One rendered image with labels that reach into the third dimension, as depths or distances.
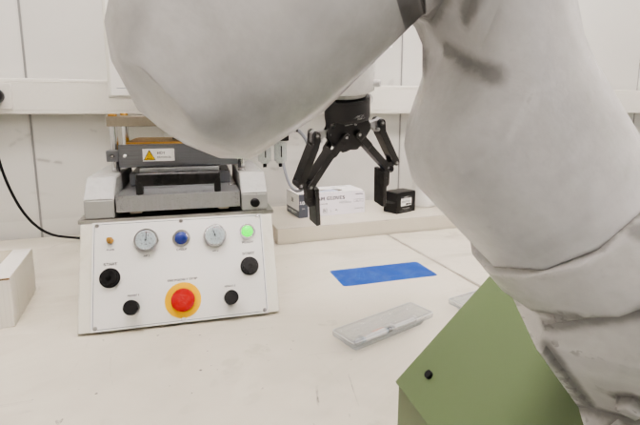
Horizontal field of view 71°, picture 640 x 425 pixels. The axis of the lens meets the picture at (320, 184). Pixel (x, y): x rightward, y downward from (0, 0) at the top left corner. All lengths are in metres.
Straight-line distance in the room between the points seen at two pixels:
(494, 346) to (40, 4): 1.43
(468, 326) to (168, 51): 0.39
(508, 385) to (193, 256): 0.60
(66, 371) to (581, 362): 0.67
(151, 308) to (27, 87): 0.85
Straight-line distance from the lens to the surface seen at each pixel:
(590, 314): 0.29
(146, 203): 0.88
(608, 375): 0.32
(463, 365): 0.46
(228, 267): 0.86
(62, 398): 0.73
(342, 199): 1.43
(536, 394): 0.42
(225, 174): 0.98
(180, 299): 0.85
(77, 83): 1.49
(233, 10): 0.18
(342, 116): 0.71
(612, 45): 2.41
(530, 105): 0.22
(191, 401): 0.67
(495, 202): 0.24
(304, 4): 0.19
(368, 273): 1.06
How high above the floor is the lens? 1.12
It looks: 9 degrees down
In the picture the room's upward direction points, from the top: straight up
